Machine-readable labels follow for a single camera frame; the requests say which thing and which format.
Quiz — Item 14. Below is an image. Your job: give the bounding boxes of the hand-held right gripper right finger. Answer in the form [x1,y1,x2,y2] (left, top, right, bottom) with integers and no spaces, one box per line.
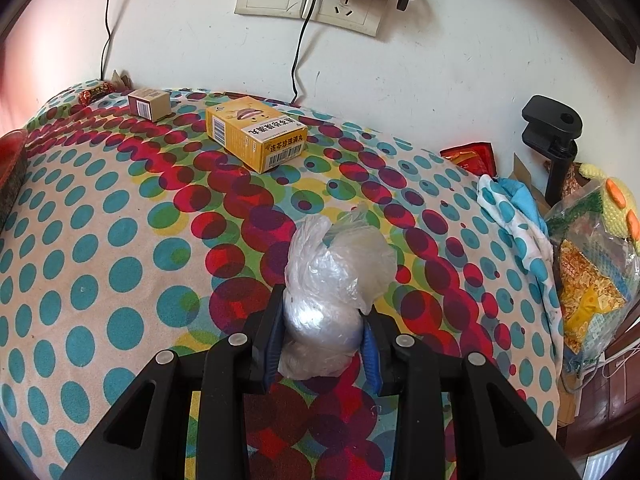
[359,309,583,480]

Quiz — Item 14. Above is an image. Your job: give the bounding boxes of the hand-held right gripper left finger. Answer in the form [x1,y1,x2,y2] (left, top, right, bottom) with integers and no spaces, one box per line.
[60,285,286,480]

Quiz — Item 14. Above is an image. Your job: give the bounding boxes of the clear plastic bag bundle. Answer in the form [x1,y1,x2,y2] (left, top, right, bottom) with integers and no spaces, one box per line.
[277,202,411,378]

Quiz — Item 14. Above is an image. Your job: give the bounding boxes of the blue dotted white cloth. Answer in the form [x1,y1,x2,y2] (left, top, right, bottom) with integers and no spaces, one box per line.
[477,174,563,361]

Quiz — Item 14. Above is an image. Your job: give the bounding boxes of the polka dot tablecloth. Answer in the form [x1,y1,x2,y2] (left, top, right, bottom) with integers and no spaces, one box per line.
[0,87,563,480]

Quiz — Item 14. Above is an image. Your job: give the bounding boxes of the yellow medicine box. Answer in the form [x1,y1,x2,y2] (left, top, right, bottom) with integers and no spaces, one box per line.
[206,99,308,175]

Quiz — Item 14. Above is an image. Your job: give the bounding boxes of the red snack packet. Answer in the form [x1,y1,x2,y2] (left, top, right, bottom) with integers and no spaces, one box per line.
[440,142,498,182]

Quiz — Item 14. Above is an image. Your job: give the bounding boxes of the clear bag of yellow pieces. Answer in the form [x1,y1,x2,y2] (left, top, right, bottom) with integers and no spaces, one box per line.
[544,180,640,376]

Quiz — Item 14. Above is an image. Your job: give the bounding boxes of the cardboard box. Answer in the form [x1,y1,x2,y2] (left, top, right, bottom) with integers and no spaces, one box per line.
[510,154,551,211]

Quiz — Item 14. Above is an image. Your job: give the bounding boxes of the dark wooden cabinet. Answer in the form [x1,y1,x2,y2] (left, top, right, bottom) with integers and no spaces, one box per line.
[560,350,640,463]

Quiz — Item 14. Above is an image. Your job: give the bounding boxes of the small brown box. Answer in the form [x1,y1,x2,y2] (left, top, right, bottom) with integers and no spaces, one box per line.
[127,88,171,122]

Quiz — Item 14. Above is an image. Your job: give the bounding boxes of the yellow crochet toy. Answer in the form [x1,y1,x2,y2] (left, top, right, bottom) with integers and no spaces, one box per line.
[579,161,640,242]

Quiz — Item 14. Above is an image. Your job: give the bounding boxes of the red candy wrapper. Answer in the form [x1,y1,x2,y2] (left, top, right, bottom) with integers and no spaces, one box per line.
[79,80,117,106]

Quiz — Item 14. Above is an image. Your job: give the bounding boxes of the black adapter cable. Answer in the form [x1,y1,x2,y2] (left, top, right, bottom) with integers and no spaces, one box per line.
[291,0,322,105]

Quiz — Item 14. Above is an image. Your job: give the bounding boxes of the black clamp mount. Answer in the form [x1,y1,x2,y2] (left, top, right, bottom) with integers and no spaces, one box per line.
[521,95,585,206]

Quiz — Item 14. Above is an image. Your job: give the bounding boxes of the thin grey cable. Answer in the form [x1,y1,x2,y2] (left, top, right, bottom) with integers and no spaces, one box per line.
[99,0,115,82]

